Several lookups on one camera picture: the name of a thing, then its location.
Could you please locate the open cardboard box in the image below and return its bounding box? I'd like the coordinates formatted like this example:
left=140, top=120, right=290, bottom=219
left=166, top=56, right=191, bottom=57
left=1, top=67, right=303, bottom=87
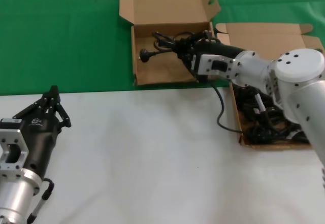
left=118, top=0, right=221, bottom=86
left=215, top=22, right=325, bottom=150

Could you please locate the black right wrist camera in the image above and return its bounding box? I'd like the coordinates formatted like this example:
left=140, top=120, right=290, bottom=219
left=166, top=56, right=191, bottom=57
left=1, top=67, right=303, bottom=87
left=190, top=54, right=201, bottom=76

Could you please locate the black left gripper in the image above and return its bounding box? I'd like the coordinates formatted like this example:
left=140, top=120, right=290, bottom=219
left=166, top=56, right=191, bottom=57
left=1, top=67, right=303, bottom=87
left=11, top=85, right=72, bottom=179

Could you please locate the coiled black power cable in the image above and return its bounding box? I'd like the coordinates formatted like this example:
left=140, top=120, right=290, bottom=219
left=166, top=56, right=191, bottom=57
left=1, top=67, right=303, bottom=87
left=234, top=84, right=270, bottom=108
left=245, top=126, right=312, bottom=145

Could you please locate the left arm connector cable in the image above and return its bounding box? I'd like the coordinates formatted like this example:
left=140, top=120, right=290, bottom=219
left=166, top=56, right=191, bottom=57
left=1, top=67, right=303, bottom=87
left=26, top=178, right=55, bottom=223

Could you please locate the silver right camera bracket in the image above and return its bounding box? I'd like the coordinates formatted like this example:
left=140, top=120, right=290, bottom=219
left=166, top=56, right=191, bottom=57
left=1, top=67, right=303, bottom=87
left=194, top=53, right=235, bottom=79

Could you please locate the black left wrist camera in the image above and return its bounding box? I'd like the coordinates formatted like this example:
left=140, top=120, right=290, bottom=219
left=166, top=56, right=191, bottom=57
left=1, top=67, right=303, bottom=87
left=0, top=117, right=25, bottom=131

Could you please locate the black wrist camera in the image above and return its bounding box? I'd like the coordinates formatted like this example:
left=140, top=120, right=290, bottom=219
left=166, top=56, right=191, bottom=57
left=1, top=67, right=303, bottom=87
left=0, top=117, right=25, bottom=131
left=190, top=54, right=201, bottom=76

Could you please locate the black power cable with plug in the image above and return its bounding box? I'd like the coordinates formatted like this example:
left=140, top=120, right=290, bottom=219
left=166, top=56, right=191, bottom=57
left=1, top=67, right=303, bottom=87
left=139, top=30, right=222, bottom=65

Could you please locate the silver camera bracket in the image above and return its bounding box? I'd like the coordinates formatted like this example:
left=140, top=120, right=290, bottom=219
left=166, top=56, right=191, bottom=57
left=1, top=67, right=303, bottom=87
left=194, top=53, right=235, bottom=79
left=0, top=129, right=29, bottom=171

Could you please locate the green table cloth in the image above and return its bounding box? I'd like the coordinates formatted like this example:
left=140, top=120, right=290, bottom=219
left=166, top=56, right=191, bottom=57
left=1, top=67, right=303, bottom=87
left=0, top=0, right=325, bottom=97

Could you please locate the arm connector cable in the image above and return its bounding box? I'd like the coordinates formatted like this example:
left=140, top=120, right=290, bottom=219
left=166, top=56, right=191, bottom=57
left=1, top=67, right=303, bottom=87
left=26, top=178, right=55, bottom=223
left=254, top=93, right=266, bottom=114

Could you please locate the right arm connector cable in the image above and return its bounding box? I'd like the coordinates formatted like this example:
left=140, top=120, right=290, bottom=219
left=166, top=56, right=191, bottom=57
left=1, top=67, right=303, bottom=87
left=254, top=93, right=266, bottom=114

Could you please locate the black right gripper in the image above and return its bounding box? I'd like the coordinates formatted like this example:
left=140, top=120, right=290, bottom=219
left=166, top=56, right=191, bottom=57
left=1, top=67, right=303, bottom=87
left=175, top=30, right=245, bottom=83

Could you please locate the silver left camera bracket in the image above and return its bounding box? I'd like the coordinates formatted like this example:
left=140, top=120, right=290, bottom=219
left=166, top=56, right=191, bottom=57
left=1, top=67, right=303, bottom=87
left=0, top=129, right=29, bottom=171

